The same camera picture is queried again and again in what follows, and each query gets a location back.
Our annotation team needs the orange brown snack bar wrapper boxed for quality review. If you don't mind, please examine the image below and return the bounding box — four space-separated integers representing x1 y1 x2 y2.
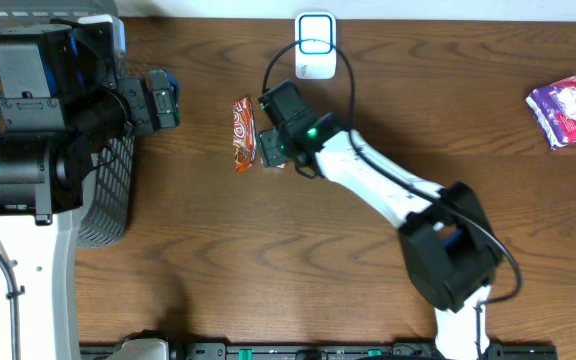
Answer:
232 97 256 173

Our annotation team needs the red purple snack bag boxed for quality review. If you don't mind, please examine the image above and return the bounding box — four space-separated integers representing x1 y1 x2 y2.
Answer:
525 75 576 150

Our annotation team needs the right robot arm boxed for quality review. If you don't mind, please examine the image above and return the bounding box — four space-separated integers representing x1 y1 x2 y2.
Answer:
259 80 501 359

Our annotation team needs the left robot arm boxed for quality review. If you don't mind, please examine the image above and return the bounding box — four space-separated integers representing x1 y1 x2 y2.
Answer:
0 14 180 359

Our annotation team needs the white barcode scanner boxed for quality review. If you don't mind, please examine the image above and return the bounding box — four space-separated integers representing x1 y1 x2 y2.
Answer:
294 12 337 80

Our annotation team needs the grey plastic mesh basket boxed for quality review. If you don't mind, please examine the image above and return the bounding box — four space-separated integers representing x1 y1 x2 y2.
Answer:
0 0 135 248

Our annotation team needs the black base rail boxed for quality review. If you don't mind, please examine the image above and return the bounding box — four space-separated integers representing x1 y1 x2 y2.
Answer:
80 341 560 360

